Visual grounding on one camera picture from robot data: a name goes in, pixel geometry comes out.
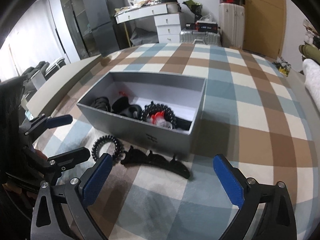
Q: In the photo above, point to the black hair claw clip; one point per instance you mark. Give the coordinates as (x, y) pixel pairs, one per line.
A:
(136, 157)

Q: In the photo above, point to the left hand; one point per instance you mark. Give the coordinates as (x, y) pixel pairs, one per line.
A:
(40, 154)

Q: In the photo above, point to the glass door cabinet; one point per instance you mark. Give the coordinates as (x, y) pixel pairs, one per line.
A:
(79, 28)

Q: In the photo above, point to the green flower bouquet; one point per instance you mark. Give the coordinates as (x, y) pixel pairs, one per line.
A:
(195, 8)

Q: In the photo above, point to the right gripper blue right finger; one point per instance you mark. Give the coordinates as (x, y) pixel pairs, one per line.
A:
(277, 220)

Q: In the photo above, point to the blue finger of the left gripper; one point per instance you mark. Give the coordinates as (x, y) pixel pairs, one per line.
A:
(41, 123)
(68, 160)

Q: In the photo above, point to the white rolled blanket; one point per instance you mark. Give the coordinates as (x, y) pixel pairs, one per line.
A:
(312, 74)

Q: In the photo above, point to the silver suitcase lying flat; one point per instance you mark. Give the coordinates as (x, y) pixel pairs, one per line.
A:
(196, 37)

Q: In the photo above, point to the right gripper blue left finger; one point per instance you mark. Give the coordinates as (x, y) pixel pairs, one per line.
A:
(49, 220)

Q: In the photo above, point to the olive green rolled blanket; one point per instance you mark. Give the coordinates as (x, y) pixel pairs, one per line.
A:
(310, 52)

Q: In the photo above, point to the dark grey refrigerator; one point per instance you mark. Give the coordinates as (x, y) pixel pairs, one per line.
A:
(109, 36)

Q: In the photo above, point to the black red box on suitcase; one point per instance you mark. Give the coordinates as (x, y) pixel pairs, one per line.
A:
(202, 26)

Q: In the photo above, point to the grey cardboard box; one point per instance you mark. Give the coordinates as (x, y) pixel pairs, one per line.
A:
(183, 94)

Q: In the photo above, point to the white upright suitcase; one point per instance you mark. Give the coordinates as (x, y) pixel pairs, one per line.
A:
(232, 24)

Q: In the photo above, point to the wooden door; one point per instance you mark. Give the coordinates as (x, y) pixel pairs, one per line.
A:
(265, 22)

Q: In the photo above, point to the beige bed frame board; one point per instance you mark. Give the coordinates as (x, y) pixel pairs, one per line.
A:
(50, 94)

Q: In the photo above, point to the black bead bracelet red charm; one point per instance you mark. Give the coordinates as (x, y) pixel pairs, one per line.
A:
(159, 115)

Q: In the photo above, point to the white desk with drawers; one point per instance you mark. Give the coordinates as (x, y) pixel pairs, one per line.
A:
(168, 19)

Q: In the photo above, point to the black items inside box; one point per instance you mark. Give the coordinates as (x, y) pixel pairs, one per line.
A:
(123, 108)

